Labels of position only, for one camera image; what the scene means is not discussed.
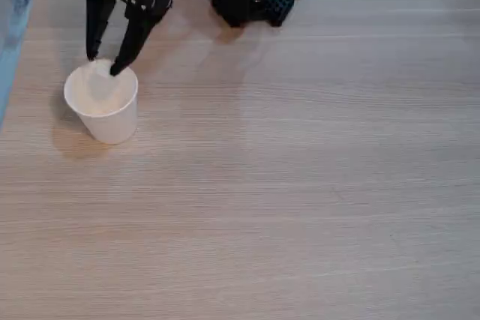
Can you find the blue denim cloth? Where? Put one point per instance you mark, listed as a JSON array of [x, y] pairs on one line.
[[13, 1]]

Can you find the white paper cup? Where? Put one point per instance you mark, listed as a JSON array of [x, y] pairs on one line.
[[103, 110]]

